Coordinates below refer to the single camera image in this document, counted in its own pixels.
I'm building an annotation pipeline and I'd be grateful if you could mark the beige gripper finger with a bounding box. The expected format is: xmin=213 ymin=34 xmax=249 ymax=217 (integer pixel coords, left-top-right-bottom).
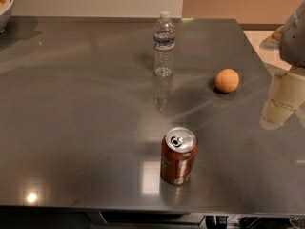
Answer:
xmin=260 ymin=67 xmax=305 ymax=130

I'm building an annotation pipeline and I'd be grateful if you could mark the clear plastic water bottle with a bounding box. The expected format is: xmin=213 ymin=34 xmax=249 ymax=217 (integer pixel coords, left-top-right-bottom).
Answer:
xmin=153 ymin=11 xmax=175 ymax=77

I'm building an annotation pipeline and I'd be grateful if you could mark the orange fruit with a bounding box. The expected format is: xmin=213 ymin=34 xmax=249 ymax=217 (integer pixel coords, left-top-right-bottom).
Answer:
xmin=215 ymin=69 xmax=239 ymax=94

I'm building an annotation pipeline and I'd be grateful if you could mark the brown soda can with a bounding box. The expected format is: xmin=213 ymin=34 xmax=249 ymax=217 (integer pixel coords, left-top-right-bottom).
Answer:
xmin=160 ymin=127 xmax=198 ymax=185

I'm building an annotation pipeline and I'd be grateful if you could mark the white bowl with food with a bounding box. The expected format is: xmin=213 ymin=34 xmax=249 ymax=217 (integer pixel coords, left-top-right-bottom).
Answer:
xmin=0 ymin=0 xmax=14 ymax=33

